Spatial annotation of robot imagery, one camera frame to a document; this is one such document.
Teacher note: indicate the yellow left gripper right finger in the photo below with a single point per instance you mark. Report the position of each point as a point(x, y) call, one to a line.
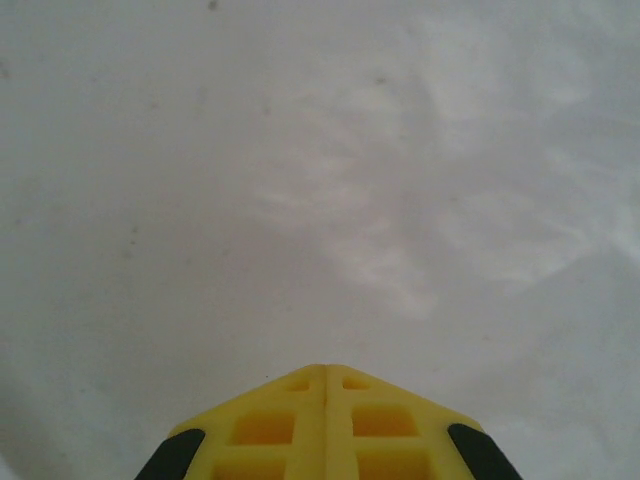
point(345, 440)

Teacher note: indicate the white t-shirt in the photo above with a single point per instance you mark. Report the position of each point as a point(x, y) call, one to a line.
point(320, 175)

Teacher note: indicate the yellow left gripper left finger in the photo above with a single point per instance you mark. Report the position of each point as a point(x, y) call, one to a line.
point(305, 440)

